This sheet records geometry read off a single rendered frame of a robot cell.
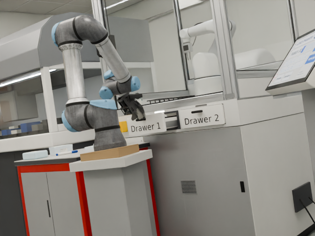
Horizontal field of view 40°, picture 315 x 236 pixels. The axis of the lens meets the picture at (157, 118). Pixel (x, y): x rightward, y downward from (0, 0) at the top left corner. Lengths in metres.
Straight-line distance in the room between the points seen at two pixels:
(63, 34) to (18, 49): 1.30
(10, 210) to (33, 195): 1.14
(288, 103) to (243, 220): 0.86
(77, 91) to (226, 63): 0.82
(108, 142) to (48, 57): 1.38
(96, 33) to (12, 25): 5.07
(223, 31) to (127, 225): 1.14
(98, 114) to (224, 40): 0.84
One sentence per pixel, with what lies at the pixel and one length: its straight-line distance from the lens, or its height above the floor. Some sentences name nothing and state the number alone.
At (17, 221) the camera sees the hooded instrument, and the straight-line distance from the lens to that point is 3.83.
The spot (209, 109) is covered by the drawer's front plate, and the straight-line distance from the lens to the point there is 2.43.
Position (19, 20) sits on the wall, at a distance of 7.20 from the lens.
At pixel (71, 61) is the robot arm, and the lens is 2.10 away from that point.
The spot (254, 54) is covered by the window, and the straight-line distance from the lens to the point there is 2.64.
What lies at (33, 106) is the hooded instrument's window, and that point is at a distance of 3.27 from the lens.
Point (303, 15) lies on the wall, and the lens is 5.69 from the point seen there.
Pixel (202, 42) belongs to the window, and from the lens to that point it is 2.49.
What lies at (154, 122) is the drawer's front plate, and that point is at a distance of 2.52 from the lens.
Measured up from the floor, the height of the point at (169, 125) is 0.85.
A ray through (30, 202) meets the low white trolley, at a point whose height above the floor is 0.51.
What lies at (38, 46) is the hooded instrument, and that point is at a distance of 3.17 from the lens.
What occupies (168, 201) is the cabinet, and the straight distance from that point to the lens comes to 2.75.
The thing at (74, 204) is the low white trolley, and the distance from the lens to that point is 2.45.
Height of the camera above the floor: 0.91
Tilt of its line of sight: level
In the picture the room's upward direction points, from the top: 8 degrees counter-clockwise
